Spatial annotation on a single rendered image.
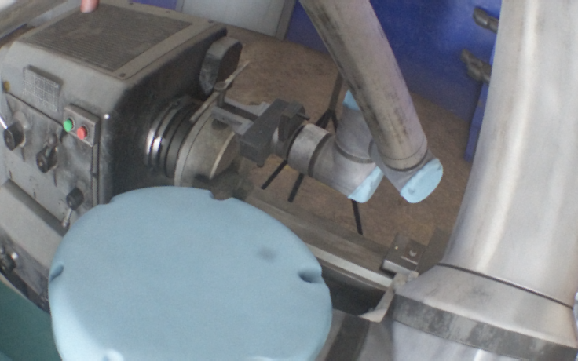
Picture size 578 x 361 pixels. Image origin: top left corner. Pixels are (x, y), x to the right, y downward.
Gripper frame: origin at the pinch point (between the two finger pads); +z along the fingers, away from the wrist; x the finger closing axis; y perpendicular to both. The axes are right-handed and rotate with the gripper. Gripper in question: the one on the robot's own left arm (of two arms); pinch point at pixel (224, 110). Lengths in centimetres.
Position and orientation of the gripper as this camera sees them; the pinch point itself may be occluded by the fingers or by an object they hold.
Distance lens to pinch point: 127.7
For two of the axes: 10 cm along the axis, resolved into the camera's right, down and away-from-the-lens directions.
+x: 5.3, -6.9, 5.0
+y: -0.2, 5.8, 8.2
